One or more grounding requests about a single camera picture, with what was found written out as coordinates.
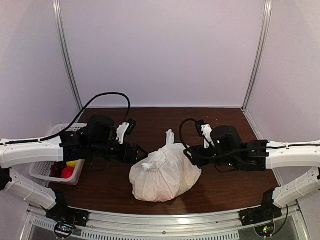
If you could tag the circuit board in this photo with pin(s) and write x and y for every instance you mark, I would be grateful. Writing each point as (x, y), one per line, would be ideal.
(62, 230)
(265, 230)

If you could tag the white plastic bag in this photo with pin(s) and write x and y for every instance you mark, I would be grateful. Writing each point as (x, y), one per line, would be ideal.
(165, 174)

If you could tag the front aluminium rail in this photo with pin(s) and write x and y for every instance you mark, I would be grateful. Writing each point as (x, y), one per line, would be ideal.
(224, 225)

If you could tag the right circuit board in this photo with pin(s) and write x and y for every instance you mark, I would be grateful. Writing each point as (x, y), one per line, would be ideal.
(265, 230)

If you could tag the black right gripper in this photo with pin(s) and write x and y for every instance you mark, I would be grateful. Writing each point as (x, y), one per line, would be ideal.
(198, 159)

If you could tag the aluminium frame post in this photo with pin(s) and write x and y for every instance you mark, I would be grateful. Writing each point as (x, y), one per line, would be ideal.
(65, 53)
(264, 30)

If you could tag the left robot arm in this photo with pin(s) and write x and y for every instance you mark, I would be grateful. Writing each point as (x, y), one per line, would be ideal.
(63, 146)

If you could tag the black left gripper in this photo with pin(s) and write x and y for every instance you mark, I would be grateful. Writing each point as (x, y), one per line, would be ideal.
(131, 158)

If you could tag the left circuit board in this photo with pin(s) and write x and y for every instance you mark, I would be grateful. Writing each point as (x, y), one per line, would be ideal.
(62, 230)

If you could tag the dark purple grapes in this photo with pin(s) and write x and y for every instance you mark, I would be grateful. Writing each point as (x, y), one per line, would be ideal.
(57, 168)

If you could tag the white perforated plastic basket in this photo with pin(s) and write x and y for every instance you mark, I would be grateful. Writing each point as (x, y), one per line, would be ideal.
(42, 170)

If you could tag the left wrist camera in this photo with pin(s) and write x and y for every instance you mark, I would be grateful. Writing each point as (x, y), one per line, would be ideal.
(125, 129)

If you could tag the left aluminium frame post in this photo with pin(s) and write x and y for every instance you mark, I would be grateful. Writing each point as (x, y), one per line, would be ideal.
(65, 53)

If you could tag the yellow fruit lower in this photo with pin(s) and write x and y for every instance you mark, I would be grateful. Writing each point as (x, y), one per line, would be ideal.
(72, 164)

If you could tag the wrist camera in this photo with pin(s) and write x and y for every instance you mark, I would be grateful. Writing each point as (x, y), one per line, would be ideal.
(125, 129)
(204, 130)

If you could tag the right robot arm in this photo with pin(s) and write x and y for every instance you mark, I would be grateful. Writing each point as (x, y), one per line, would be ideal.
(262, 155)

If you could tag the right aluminium frame post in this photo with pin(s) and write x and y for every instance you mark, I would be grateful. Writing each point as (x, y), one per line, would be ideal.
(264, 30)

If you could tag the red fruit lower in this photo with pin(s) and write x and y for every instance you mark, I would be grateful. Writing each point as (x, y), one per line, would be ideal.
(67, 172)

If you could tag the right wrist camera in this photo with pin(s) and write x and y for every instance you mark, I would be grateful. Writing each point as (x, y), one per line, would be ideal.
(204, 130)

